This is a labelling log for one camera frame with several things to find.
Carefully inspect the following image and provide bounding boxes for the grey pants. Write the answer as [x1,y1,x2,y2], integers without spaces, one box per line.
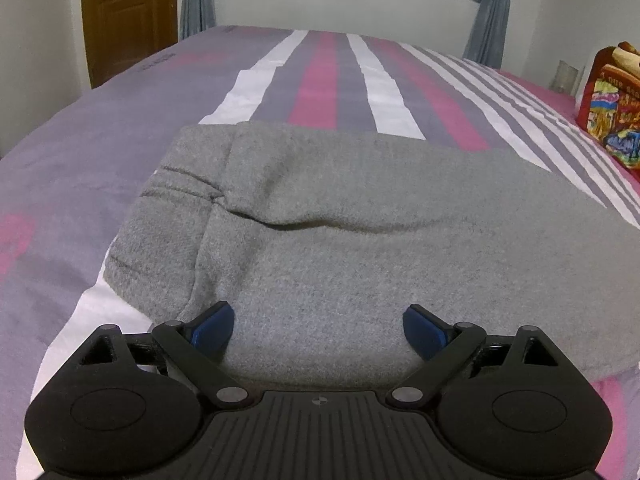
[102,121,640,393]

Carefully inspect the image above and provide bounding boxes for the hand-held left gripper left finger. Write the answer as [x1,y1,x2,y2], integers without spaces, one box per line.
[75,301,250,409]

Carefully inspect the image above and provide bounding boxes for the brown wooden door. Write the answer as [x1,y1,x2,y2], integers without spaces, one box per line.
[81,0,180,90]

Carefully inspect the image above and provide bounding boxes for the striped bed sheet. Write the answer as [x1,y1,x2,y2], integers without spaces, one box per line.
[0,25,640,480]

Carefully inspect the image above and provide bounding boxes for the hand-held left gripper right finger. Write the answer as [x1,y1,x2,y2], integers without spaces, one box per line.
[386,304,559,409]

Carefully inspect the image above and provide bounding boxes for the grey curtain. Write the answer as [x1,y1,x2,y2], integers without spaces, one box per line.
[179,0,217,41]
[462,0,523,68]

